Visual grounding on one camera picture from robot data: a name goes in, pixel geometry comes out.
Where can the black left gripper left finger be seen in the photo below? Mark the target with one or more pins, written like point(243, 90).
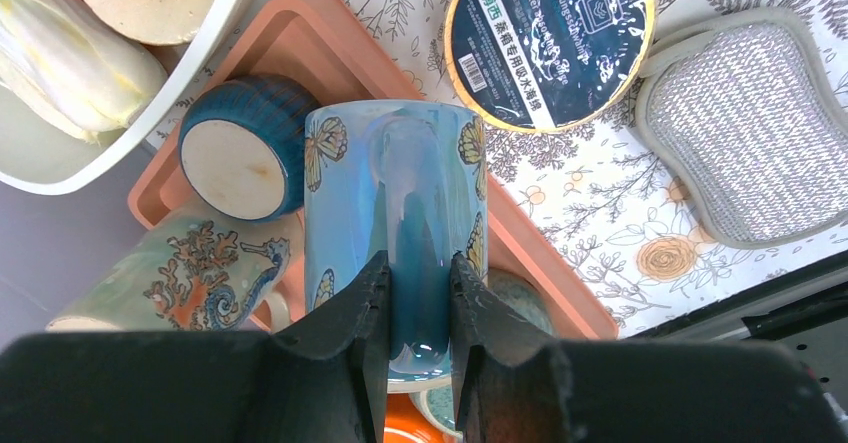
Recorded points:
point(330, 369)

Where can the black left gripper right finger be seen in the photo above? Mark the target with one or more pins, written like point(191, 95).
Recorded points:
point(511, 381)

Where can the small grey cup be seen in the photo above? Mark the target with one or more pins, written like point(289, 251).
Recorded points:
point(436, 406)

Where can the green glazed mug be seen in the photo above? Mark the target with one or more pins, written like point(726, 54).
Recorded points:
point(522, 297)

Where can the beige seahorse mug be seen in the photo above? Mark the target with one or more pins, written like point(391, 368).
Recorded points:
point(196, 270)

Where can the blue butterfly mug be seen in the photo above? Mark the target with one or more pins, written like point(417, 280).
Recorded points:
point(408, 178)

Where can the dark blue ribbed cup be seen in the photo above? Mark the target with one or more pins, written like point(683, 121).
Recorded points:
point(241, 146)

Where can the orange mug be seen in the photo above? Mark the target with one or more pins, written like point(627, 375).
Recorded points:
point(405, 424)

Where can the floral table mat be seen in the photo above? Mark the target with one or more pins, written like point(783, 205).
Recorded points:
point(607, 204)

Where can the white vegetable tub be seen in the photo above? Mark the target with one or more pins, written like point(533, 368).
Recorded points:
point(40, 159)

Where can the toy napa cabbage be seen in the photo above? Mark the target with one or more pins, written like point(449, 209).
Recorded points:
point(73, 70)

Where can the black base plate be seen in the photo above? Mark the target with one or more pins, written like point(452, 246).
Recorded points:
point(805, 310)

